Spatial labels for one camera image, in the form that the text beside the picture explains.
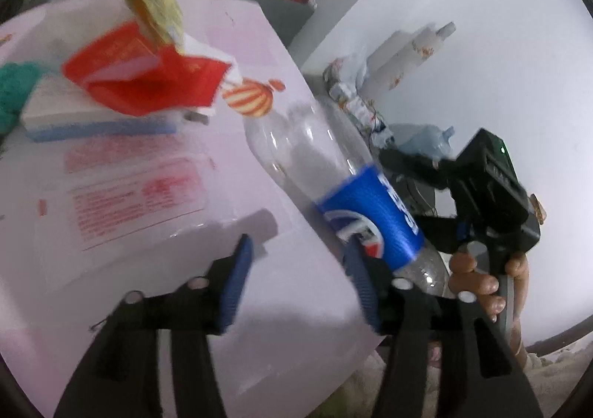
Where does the green knitted cloth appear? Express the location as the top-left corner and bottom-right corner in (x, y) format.
(0, 62), (47, 136)

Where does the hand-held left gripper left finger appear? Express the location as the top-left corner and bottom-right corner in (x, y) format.
(53, 234), (255, 418)

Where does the pink printed tablecloth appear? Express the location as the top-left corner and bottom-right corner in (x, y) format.
(0, 0), (387, 418)

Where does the yellow snack packet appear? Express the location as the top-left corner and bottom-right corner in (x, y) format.
(121, 0), (187, 53)

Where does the person's right forearm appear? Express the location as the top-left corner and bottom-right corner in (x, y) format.
(510, 293), (531, 370)

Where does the filled plastic bag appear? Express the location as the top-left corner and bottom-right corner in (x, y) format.
(324, 52), (370, 97)

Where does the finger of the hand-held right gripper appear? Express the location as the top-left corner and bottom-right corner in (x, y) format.
(411, 214), (471, 256)
(380, 147), (457, 191)

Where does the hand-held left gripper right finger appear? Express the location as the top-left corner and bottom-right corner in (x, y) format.
(344, 239), (544, 418)

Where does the flower print wallpaper roll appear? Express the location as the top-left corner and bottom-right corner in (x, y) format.
(366, 31), (420, 80)
(364, 22), (457, 99)

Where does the grey cabinet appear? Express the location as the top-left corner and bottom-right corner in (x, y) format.
(204, 0), (317, 46)

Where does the blue water jug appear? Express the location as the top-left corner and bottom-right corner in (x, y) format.
(398, 124), (457, 160)

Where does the person's right hand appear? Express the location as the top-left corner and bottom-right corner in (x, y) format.
(448, 251), (530, 324)

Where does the clear plastic bottle blue label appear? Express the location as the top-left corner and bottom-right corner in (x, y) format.
(244, 99), (457, 298)

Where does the white and blue tissue pack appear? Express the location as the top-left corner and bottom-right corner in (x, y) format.
(21, 75), (180, 143)

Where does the beige cloth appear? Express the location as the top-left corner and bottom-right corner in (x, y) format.
(523, 344), (591, 418)

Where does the pile of cartons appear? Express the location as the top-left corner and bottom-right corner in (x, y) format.
(331, 84), (395, 147)

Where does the red snack wrapper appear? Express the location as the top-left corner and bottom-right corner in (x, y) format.
(62, 22), (232, 117)

